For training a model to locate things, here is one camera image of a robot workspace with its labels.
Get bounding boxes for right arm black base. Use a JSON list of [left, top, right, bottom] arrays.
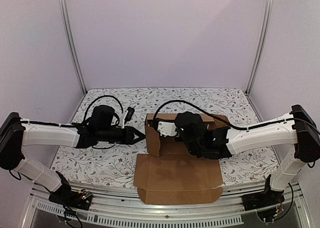
[[241, 175, 285, 211]]

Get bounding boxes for floral patterned table mat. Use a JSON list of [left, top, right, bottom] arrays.
[[51, 88, 279, 188]]

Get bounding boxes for brown cardboard paper box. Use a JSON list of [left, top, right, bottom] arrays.
[[133, 113, 223, 205]]

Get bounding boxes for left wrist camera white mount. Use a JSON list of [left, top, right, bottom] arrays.
[[119, 107, 135, 129]]

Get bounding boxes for black braided cable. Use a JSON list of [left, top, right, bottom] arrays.
[[152, 100, 295, 134], [82, 95, 125, 125]]

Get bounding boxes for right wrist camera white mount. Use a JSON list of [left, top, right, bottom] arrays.
[[156, 121, 178, 137]]

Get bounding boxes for right aluminium frame post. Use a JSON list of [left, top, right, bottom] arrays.
[[245, 0, 274, 96]]

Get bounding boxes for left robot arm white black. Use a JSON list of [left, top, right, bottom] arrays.
[[0, 105, 146, 205]]

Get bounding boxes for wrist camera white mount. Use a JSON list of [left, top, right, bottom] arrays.
[[156, 121, 178, 137], [119, 107, 135, 129]]

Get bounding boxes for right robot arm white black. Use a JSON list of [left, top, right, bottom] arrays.
[[174, 105, 320, 206]]

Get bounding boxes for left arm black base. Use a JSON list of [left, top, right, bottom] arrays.
[[48, 171, 93, 211]]

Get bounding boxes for left black braided cable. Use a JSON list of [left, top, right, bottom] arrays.
[[82, 95, 125, 125]]

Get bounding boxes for front aluminium rail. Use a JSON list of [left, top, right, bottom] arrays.
[[21, 182, 312, 228]]

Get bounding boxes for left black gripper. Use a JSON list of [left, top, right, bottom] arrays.
[[97, 126, 146, 145]]

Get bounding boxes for aluminium frame post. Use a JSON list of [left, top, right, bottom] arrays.
[[245, 0, 274, 96], [58, 0, 88, 95]]

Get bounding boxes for right black braided cable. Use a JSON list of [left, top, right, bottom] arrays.
[[152, 100, 295, 134]]

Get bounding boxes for left aluminium frame post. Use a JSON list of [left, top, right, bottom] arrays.
[[58, 0, 88, 95]]

